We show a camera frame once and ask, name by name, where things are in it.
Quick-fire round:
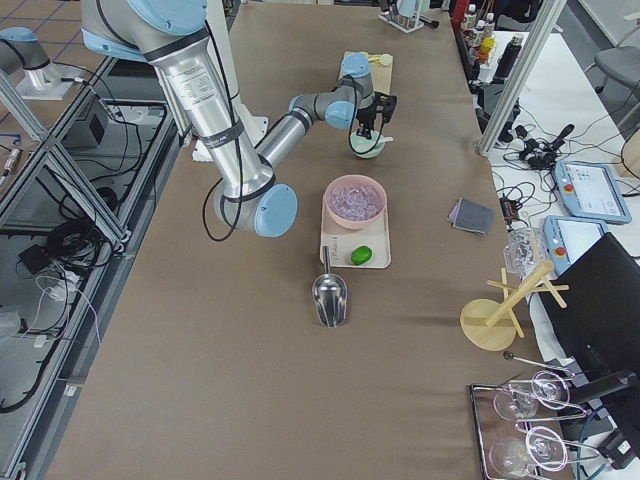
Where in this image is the wooden stand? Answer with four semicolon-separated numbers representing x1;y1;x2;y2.
460;260;569;351

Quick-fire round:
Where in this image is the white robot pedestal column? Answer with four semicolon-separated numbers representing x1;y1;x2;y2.
206;0;269;146

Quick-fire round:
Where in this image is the metal ice scoop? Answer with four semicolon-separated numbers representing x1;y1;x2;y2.
312;245;348;328

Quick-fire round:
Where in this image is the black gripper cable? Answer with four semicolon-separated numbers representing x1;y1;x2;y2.
201;24;366;244

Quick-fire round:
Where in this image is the pink bowl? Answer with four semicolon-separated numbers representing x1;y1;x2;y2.
323;175;387;230

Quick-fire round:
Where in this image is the pile of clear ice cubes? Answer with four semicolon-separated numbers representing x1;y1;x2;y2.
327;185;384;221

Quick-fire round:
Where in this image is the black monitor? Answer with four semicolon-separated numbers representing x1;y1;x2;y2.
540;233;639;380

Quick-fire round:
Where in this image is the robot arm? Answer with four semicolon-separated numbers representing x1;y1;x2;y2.
81;1;397;238

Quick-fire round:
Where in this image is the green lime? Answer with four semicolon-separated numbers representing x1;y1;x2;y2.
350;245;373;266

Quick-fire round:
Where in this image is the wine glass lower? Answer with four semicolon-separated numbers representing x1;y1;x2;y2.
489;426;568;479

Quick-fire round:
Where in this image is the aluminium frame post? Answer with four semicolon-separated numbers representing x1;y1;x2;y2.
477;0;566;157

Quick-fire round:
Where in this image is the cream plastic tray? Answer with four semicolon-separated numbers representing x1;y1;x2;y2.
320;206;392;269

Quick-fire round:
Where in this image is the mint green bowl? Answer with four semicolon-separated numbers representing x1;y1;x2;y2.
349;130;385;159

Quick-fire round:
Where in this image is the teach pendant with red button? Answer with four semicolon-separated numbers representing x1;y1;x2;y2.
553;160;632;224

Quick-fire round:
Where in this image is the wooden cutting board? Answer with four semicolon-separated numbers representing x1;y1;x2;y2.
339;51;394;94

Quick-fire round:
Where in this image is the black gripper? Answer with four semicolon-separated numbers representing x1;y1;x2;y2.
356;92;397;140

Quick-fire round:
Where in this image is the wine glass upper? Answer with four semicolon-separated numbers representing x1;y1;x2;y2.
493;370;569;420

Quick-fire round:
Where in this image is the metal wine glass rack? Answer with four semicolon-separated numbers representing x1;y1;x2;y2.
469;371;610;479

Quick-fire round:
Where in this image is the grey folded cloth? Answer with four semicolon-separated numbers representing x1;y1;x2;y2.
448;198;495;236

